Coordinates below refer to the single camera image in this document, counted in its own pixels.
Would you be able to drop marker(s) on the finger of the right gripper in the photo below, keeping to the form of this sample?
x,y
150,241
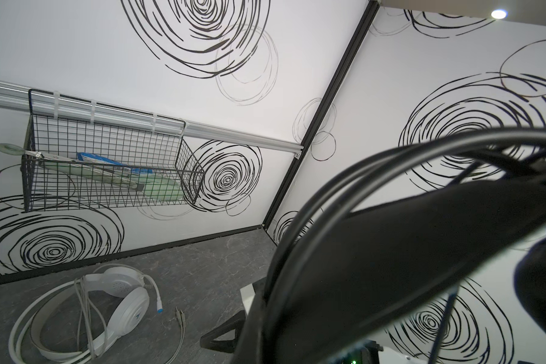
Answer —
x,y
225,337

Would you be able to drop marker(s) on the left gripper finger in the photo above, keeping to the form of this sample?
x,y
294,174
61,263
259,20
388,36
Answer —
x,y
250,348

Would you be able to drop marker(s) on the white headphones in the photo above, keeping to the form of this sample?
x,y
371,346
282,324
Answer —
x,y
95,333

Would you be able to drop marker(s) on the black blue headphones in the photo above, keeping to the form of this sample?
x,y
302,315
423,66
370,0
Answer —
x,y
342,272

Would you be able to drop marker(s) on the black wire basket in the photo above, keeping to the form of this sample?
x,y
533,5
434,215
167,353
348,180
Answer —
x,y
74,158

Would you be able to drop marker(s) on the aluminium wall rail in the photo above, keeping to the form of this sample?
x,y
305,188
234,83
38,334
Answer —
x,y
26,99

